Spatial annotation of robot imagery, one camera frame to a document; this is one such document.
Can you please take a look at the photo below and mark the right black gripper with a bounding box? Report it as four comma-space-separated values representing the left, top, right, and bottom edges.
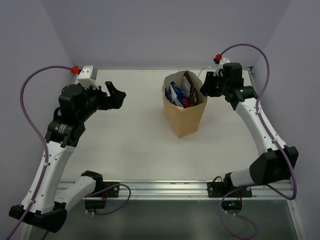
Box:
200, 71, 230, 97

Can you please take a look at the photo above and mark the brown paper bag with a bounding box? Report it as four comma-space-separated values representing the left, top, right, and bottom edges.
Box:
162, 70, 207, 138

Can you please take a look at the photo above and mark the blue chip snack bag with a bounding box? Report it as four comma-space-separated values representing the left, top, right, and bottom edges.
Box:
170, 81, 190, 109

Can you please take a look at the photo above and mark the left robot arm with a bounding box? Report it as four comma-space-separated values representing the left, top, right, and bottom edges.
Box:
9, 81, 127, 233

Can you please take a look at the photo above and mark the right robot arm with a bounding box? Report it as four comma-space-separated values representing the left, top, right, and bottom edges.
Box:
200, 58, 299, 197

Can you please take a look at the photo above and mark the dark brown snack packet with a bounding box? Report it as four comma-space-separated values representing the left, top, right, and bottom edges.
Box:
182, 71, 199, 107

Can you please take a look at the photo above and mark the blue white snack packet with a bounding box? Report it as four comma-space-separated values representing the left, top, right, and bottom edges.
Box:
163, 88, 176, 105

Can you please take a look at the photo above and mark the left black controller box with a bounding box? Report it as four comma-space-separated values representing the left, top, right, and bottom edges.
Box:
84, 197, 107, 212

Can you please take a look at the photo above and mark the black controller box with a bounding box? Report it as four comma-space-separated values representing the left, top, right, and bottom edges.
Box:
221, 200, 243, 214
84, 197, 107, 212

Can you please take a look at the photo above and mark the right black controller box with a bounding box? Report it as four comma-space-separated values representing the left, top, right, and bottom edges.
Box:
221, 200, 243, 214

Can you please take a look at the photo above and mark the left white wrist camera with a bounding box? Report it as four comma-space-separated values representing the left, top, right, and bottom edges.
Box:
71, 65, 100, 90

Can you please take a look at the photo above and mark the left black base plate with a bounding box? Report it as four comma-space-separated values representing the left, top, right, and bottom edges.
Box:
99, 181, 120, 198

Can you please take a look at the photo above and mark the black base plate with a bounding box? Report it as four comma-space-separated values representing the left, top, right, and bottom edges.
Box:
99, 181, 120, 198
206, 176, 253, 198

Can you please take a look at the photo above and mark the aluminium mounting rail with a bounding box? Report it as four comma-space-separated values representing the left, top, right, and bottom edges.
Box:
57, 179, 293, 201

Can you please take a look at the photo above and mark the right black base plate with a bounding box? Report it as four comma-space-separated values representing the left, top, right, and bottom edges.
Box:
206, 176, 253, 198

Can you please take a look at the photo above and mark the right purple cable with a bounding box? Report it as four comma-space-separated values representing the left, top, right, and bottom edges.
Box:
218, 43, 298, 240

